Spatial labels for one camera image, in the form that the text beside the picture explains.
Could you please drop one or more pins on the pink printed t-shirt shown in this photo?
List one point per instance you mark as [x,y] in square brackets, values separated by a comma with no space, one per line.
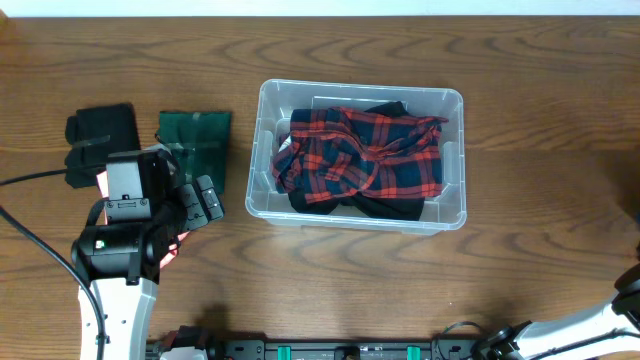
[172,250]

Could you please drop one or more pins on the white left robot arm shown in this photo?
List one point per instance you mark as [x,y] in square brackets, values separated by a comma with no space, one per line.
[118,254]

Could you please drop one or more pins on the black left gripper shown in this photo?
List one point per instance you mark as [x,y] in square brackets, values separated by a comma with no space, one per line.
[201,201]

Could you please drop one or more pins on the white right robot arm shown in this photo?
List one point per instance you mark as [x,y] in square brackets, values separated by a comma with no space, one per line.
[540,249]

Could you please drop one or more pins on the black garment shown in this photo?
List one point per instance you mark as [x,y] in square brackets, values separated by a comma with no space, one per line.
[398,209]

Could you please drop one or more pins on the dark green folded cloth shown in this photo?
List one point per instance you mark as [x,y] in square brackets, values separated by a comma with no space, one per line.
[199,143]

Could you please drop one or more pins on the clear plastic storage bin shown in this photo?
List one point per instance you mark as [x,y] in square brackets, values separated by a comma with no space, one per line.
[278,98]

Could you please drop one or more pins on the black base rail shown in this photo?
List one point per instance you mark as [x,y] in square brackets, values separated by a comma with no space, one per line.
[197,343]

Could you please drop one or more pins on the black folded cloth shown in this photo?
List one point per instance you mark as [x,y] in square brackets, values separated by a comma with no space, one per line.
[93,134]

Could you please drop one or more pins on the red plaid shirt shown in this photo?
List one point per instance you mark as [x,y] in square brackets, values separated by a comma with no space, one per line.
[339,152]

